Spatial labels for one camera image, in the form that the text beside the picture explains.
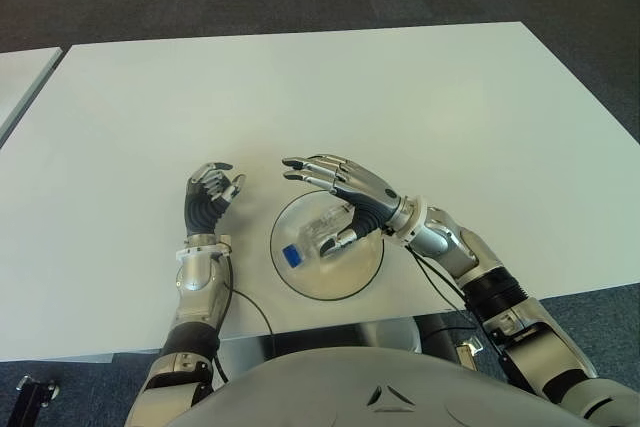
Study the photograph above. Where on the left robot hand black silver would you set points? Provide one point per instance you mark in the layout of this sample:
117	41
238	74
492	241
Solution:
202	209

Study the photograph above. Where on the right robot hand black silver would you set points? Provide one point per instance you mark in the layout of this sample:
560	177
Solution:
365	192

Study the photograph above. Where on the clear water bottle blue cap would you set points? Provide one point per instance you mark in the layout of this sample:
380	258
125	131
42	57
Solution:
312	237

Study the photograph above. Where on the right robot arm silver black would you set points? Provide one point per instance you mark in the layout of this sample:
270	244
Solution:
500	292

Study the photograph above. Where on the left robot arm silver black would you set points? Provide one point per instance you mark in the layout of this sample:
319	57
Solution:
195	272

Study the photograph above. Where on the white plate black rim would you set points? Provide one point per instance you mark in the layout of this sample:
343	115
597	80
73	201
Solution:
345	277

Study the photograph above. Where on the grey robot torso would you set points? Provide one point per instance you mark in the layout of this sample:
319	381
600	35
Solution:
375	387

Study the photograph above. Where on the neighbouring white table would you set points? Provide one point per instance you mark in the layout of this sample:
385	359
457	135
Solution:
20	82

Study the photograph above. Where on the black stand caster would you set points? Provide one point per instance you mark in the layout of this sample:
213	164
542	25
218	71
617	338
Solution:
35	397

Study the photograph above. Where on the metal bracket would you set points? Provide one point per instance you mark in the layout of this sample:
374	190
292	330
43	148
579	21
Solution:
470	352

